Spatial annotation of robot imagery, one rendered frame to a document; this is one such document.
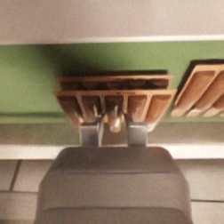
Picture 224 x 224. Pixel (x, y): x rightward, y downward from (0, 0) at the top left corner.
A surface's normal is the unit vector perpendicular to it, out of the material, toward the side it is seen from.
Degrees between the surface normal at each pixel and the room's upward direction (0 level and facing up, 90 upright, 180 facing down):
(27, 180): 90
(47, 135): 90
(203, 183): 90
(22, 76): 2
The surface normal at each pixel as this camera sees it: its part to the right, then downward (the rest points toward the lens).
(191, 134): -0.03, -0.47
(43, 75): 0.00, 0.88
